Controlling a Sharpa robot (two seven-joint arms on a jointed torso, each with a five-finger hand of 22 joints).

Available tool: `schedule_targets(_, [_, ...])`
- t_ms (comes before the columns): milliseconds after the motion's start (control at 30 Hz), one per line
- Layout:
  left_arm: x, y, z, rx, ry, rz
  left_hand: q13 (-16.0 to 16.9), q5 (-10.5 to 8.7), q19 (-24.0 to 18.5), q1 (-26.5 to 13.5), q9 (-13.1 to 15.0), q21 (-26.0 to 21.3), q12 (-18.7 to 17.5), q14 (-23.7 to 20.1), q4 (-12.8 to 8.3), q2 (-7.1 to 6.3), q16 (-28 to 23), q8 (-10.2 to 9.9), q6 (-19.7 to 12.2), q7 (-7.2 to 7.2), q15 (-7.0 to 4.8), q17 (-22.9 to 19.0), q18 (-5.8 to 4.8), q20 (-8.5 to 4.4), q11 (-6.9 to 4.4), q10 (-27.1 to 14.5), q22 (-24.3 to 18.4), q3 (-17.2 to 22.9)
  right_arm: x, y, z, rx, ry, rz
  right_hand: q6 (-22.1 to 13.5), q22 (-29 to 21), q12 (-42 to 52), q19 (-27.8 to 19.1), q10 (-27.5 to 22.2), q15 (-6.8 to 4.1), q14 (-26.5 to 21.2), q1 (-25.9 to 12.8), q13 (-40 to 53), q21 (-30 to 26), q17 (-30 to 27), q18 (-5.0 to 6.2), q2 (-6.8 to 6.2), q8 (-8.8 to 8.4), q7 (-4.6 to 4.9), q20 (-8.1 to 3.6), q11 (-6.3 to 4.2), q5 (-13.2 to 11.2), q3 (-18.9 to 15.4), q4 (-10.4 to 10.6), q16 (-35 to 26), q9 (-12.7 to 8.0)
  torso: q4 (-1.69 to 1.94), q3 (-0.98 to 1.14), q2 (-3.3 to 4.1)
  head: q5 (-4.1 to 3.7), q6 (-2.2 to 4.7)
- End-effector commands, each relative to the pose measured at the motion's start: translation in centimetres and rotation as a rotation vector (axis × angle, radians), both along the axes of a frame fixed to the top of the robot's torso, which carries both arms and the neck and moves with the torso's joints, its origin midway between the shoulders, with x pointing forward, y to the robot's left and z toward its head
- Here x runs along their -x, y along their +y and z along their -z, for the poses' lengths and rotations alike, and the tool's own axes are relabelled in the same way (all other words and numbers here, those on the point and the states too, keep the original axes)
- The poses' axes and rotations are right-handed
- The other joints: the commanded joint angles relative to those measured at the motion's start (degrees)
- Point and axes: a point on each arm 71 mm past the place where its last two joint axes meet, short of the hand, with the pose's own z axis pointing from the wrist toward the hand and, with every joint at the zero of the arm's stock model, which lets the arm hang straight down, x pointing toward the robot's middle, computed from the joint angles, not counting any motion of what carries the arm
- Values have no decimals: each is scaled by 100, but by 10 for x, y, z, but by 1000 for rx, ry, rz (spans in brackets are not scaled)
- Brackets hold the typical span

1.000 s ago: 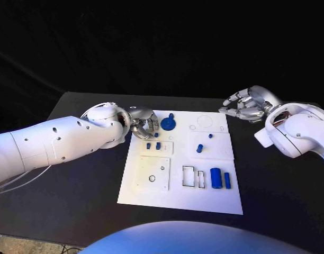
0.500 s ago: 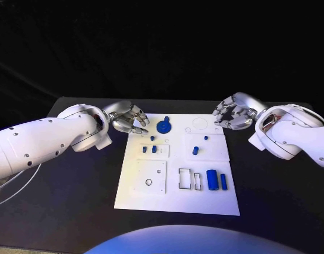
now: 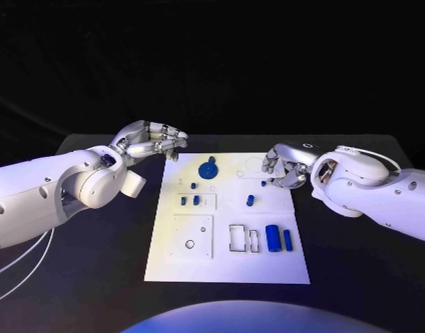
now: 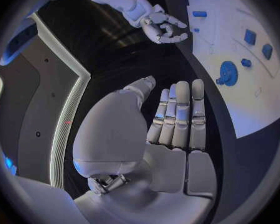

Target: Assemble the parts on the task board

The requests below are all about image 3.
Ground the large blue cylinder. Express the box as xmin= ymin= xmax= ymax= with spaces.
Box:
xmin=264 ymin=224 xmax=283 ymax=253

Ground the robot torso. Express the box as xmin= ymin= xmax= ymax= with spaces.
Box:
xmin=120 ymin=300 xmax=391 ymax=333

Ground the blue gear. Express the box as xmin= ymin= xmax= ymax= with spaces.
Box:
xmin=198 ymin=155 xmax=221 ymax=180

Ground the white cable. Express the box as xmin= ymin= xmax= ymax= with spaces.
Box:
xmin=0 ymin=228 xmax=55 ymax=314
xmin=338 ymin=146 xmax=401 ymax=173
xmin=0 ymin=231 xmax=48 ymax=289

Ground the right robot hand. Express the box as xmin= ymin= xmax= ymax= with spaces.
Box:
xmin=260 ymin=142 xmax=328 ymax=190

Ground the white task board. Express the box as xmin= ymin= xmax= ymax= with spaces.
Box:
xmin=143 ymin=152 xmax=312 ymax=285

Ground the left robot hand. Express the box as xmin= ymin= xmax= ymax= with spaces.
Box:
xmin=108 ymin=119 xmax=190 ymax=164

